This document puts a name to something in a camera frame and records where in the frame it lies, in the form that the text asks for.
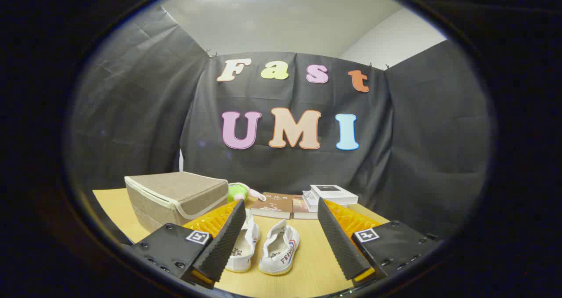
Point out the white book with dark picture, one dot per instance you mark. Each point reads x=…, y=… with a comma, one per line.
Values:
x=333, y=195

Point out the thick white book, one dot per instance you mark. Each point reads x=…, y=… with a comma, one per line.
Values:
x=309, y=200

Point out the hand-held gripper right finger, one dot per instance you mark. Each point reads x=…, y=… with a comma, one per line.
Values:
x=340, y=241

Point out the green and pink plush toy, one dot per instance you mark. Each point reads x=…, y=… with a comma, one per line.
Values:
x=237, y=192

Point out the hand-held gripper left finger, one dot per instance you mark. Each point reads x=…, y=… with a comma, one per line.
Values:
x=226, y=241

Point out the large brown book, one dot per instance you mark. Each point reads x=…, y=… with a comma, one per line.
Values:
x=274, y=203

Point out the white canvas shoe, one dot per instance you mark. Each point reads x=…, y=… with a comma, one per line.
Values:
x=246, y=245
x=279, y=249

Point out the beige fabric storage box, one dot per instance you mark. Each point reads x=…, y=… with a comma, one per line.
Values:
x=175, y=192

